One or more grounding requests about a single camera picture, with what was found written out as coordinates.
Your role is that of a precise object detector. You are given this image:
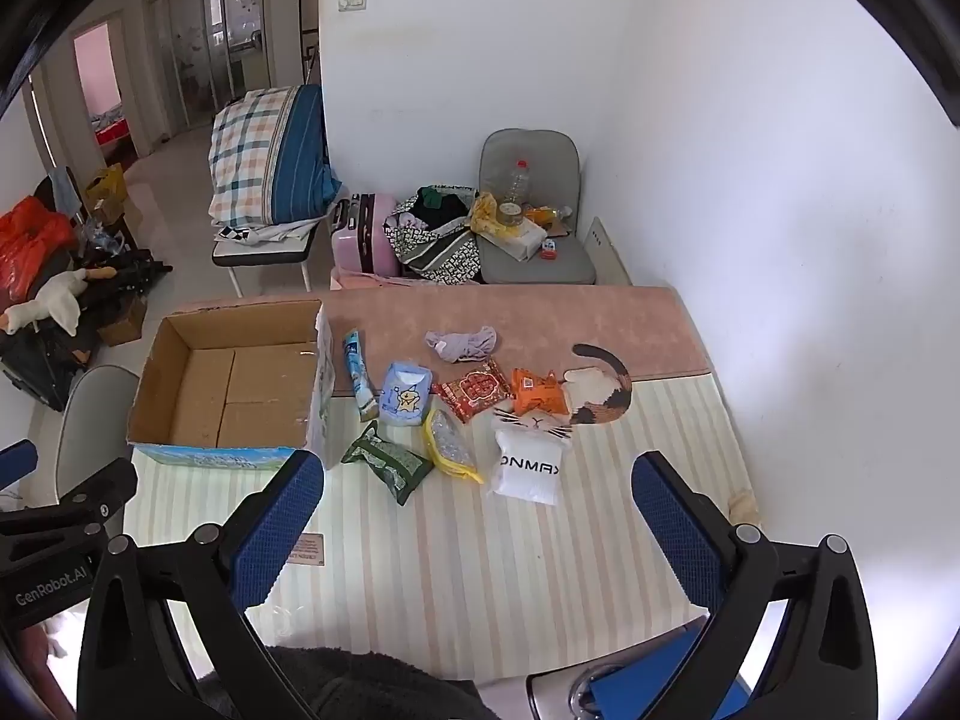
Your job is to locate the pink suitcase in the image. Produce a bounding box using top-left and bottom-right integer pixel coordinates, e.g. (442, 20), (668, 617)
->
(331, 193), (401, 278)

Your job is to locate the white goose plush toy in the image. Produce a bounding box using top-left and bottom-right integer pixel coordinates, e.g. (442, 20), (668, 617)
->
(0, 266), (119, 337)

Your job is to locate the green packet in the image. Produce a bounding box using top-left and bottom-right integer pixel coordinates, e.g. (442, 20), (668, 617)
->
(341, 421), (434, 505)

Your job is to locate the clear plastic bottle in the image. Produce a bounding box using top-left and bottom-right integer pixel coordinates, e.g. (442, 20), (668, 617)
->
(495, 159), (532, 227)

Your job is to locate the white board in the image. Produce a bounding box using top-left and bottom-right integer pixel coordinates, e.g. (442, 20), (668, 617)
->
(587, 216), (633, 287)

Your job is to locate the plaid and blue bedding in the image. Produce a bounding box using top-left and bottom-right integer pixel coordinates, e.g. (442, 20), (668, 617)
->
(208, 85), (342, 230)

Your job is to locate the yellow-edged steel wool packet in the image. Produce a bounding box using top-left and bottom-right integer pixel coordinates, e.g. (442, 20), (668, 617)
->
(424, 399), (485, 484)

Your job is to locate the blue tissue pack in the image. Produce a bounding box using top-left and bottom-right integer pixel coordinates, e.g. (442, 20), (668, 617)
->
(377, 361), (433, 428)

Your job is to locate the red plastic bag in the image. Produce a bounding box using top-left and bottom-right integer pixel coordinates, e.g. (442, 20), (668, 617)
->
(0, 195), (78, 308)

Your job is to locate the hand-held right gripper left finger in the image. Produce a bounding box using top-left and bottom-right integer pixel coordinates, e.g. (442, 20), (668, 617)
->
(77, 448), (325, 720)

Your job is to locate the white pillow packet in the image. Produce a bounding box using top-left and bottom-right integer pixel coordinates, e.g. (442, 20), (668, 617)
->
(484, 416), (575, 507)

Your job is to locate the red snack packet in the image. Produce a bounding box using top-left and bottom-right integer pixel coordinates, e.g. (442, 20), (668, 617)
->
(431, 358), (513, 425)

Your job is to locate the orange snack packet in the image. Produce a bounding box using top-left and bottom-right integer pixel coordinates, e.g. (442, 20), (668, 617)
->
(511, 367), (565, 415)

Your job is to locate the white round chair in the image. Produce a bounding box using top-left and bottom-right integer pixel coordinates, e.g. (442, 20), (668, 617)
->
(56, 365), (142, 503)

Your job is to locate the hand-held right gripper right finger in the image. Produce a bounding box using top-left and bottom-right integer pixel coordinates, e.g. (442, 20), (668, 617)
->
(631, 451), (878, 720)

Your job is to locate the long blue tube packet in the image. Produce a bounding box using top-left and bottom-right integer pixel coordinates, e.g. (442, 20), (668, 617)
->
(343, 328), (380, 422)

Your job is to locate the black white patterned bag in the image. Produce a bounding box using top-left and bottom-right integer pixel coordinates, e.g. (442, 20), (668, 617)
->
(384, 184), (482, 286)

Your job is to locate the yellow plastic bag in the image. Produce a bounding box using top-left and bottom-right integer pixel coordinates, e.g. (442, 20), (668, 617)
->
(470, 191), (503, 237)

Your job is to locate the small cardboard box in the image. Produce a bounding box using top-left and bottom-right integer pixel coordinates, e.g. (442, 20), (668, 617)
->
(97, 292), (149, 346)

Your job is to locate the purple cloth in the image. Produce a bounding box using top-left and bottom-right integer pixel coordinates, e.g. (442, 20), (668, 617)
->
(424, 325), (499, 363)

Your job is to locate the white metal chair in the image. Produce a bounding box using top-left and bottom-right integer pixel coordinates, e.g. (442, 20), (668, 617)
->
(211, 217), (331, 297)

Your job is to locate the blue seat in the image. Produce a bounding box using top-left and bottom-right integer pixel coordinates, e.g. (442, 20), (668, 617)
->
(525, 607), (751, 720)

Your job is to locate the glass sliding door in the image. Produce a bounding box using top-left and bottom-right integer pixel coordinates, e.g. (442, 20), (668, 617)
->
(144, 0), (271, 143)

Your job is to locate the grey chair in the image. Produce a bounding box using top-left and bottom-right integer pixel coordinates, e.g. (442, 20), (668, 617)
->
(478, 129), (599, 286)

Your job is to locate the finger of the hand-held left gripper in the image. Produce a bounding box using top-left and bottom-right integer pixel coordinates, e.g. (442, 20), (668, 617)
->
(0, 441), (40, 493)
(49, 457), (140, 537)

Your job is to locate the dark fuzzy clothing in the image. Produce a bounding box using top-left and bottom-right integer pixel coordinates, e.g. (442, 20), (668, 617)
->
(196, 645), (500, 720)

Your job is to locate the beige tissue box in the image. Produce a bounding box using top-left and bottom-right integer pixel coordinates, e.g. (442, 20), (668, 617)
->
(478, 219), (548, 260)

